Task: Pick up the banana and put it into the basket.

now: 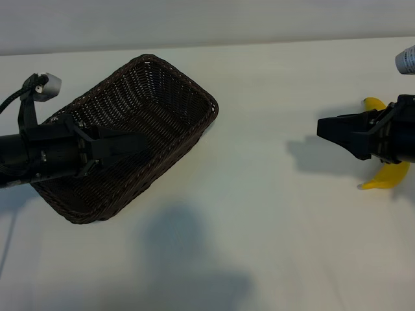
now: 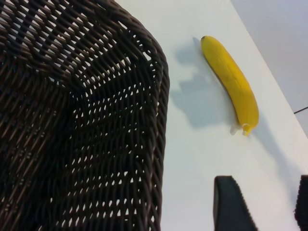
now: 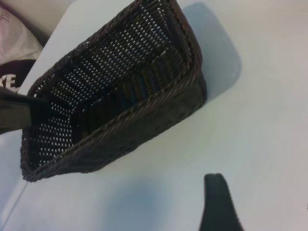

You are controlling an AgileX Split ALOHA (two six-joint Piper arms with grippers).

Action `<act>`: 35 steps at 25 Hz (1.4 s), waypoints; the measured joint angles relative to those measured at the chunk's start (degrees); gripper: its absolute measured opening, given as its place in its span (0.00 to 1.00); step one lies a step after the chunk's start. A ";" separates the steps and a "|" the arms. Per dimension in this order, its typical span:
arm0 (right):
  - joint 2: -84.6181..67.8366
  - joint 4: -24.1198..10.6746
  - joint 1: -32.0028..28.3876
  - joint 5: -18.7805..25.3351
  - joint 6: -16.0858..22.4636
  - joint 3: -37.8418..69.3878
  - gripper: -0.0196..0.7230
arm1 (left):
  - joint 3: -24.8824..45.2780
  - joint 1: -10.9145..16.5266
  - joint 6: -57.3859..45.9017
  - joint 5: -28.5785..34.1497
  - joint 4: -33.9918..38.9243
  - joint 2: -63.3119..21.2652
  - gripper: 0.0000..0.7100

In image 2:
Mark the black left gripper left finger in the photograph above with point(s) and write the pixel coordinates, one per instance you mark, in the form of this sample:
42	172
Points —
231	207

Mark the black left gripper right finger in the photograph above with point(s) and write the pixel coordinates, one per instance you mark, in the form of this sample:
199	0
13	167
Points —
303	207

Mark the yellow banana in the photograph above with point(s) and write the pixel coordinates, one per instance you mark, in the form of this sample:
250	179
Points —
231	79

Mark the dark brown woven basket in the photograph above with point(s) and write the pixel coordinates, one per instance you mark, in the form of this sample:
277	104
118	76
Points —
72	120

